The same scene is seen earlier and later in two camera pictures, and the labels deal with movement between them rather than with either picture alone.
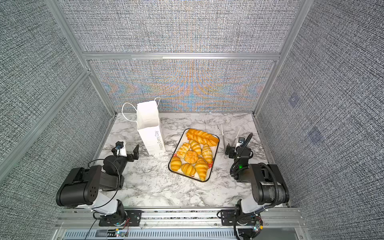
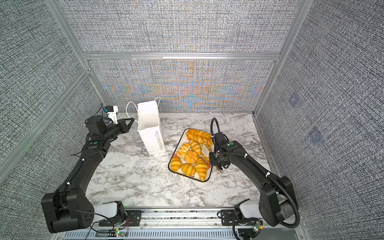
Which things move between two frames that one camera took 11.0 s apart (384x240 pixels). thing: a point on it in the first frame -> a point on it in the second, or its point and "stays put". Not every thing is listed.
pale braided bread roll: [182, 151] stays put
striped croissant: [207, 153] stays put
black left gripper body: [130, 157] -> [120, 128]
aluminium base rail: [177, 223] stays put
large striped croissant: [201, 167] stays put
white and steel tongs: [225, 156] -> [205, 150]
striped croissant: [175, 164] stays put
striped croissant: [188, 169] stays put
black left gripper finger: [136, 152] -> [132, 120]
